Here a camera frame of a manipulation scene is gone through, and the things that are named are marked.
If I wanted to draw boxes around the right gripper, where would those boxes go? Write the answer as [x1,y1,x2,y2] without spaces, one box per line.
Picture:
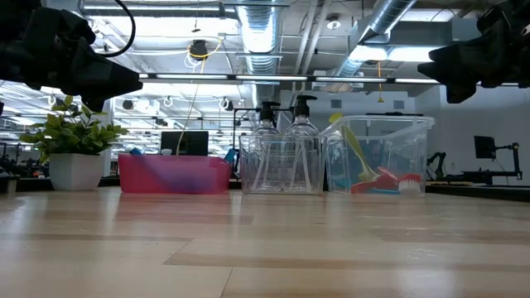
[417,0,530,104]

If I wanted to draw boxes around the silver ventilation duct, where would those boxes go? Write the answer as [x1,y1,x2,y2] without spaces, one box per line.
[330,0,417,82]
[234,0,283,75]

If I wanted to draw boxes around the black computer monitor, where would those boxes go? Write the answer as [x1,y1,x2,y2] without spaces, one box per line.
[160,130,210,157]

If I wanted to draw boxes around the clear soap bottle black pump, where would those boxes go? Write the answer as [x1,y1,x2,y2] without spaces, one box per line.
[284,94,325,194]
[249,100,287,192]

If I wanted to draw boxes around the yellow hanging cord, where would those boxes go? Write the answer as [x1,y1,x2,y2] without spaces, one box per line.
[375,60,385,104]

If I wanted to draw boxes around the black monitor on arm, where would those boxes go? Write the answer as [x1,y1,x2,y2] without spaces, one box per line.
[473,135,524,183]

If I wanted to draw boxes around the green plant in white pot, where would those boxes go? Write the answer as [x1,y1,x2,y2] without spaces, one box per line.
[18,93,130,192]

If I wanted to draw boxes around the green dish brush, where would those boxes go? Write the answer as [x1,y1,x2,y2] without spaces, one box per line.
[329,112,378,183]

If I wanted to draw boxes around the clear rectangular container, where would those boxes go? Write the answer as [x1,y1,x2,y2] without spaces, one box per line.
[238,133,328,196]

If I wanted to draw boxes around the black metal stand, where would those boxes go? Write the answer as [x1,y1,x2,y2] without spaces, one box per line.
[232,107,266,175]

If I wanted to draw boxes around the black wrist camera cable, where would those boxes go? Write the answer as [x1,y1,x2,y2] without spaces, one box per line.
[98,0,137,59]

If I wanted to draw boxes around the black ceiling cable reel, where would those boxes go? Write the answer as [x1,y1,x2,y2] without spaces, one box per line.
[188,38,210,61]

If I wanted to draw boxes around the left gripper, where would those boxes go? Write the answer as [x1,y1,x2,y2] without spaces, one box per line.
[0,0,144,113]

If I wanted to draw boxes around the pink plastic bin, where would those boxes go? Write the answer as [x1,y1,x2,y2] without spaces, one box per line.
[117,152,234,195]

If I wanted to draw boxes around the clear plastic storage bin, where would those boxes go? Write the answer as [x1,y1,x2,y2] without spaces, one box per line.
[322,114,436,197]

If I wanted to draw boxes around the long ceiling light strip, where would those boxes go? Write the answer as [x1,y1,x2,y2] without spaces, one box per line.
[138,70,530,86]

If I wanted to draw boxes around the blue dish brush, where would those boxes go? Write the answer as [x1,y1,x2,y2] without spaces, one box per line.
[364,187,402,196]

